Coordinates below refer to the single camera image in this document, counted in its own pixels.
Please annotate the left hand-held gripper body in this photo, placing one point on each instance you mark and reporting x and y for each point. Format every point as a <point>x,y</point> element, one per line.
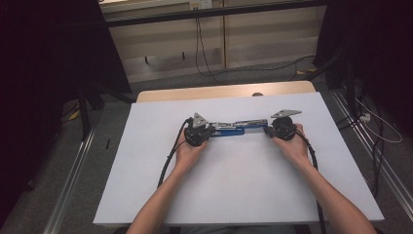
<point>196,135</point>

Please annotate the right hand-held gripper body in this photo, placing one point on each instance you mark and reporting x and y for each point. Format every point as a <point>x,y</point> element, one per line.
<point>284,128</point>

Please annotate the blue stapler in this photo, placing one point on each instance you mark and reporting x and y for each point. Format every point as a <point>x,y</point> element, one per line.
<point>237,127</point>

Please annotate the person's left hand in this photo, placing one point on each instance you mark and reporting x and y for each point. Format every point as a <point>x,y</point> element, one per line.
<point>188,156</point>

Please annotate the person's right hand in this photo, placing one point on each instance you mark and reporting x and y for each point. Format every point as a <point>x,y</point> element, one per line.
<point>295,149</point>

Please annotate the dark round table grommet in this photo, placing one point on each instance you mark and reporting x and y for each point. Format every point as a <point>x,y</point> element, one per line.
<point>257,94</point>

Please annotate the light wooden table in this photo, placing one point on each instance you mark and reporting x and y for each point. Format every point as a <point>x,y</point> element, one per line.
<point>201,92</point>

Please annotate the white table board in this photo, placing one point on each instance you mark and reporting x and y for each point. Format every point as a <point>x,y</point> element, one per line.
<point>240,188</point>

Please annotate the black metal stand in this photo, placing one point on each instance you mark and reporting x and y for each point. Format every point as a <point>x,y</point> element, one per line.
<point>349,84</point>
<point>85,110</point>

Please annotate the white power adapter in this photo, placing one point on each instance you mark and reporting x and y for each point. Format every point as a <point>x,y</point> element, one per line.
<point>365,117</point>

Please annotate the small black floor piece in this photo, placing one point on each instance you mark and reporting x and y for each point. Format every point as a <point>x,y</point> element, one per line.
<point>107,144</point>

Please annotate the person's grey trousers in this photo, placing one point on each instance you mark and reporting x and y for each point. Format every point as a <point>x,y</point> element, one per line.
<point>237,230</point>

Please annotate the black horizontal metal bar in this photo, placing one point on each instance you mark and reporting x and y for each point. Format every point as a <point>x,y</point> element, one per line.
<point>211,13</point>

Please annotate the dark curtain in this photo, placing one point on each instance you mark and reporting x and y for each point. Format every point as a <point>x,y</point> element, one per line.
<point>373,48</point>
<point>42,81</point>

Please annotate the aluminium floor rail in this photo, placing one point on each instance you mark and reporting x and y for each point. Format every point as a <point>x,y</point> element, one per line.
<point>69,182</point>
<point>370,143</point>

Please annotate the white wall socket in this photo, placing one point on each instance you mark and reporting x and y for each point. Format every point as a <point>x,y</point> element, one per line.
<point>200,4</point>

